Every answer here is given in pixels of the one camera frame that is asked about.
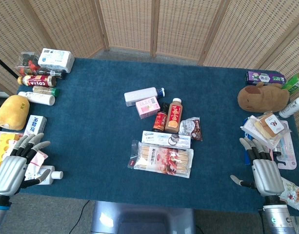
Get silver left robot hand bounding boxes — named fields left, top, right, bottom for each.
left=0, top=133, right=52, bottom=197

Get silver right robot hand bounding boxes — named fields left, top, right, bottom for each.
left=230, top=137, right=285, bottom=197

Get white Oreo cookie box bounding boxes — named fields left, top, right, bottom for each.
left=141, top=130, right=192, bottom=150

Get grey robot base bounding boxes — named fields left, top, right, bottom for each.
left=90, top=200, right=197, bottom=234

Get white blue small carton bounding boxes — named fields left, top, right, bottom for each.
left=23, top=115, right=48, bottom=137

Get purple toothpaste box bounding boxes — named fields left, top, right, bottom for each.
left=245, top=70, right=287, bottom=86

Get clear plastic box red contents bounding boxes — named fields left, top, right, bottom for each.
left=14, top=51, right=41, bottom=77

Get pink carton box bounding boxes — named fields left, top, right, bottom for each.
left=135, top=96, right=161, bottom=120

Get yellow white sponge pack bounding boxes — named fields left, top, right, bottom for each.
left=0, top=131, right=24, bottom=181

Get pink toothbrush pack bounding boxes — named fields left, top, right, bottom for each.
left=270, top=120, right=298, bottom=170

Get pink white sachet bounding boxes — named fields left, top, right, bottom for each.
left=26, top=149, right=49, bottom=172

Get colourful snack bag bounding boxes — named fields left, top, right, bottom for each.
left=279, top=176, right=299, bottom=215

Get packaged sandwich cake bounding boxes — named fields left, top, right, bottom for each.
left=253, top=113, right=286, bottom=145

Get white plastic packet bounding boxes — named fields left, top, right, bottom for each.
left=240, top=115, right=284, bottom=150

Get yellow plush toy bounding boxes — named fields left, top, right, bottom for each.
left=0, top=95, right=31, bottom=131

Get white bottle green print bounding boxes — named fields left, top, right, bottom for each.
left=278, top=94, right=299, bottom=118

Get brown capybara plush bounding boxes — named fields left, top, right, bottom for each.
left=237, top=81, right=290, bottom=114

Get white cylindrical bottle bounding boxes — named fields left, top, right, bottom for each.
left=18, top=91, right=56, bottom=106

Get silver brown snack packet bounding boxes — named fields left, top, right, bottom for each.
left=179, top=117, right=204, bottom=142

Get green cap jar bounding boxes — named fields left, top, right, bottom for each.
left=32, top=85, right=60, bottom=98

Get Costa coffee bottle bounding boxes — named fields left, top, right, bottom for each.
left=17, top=75, right=58, bottom=88

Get green drink bottle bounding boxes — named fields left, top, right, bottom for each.
left=281, top=71, right=299, bottom=95

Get blue table cloth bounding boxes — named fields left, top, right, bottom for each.
left=16, top=57, right=299, bottom=217

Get small black bottle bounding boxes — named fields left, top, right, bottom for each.
left=36, top=69, right=67, bottom=80

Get brown juice bottle white cap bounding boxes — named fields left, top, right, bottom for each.
left=164, top=97, right=184, bottom=134

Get dark sauce bottle red label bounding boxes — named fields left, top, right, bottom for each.
left=152, top=102, right=170, bottom=133

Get white tissue pack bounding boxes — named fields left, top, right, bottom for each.
left=38, top=47, right=76, bottom=74

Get white bottle blue cap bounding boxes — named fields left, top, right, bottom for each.
left=123, top=86, right=166, bottom=108

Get rattan folding screen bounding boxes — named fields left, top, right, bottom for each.
left=0, top=0, right=299, bottom=137

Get black cable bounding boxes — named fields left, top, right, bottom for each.
left=68, top=199, right=91, bottom=234

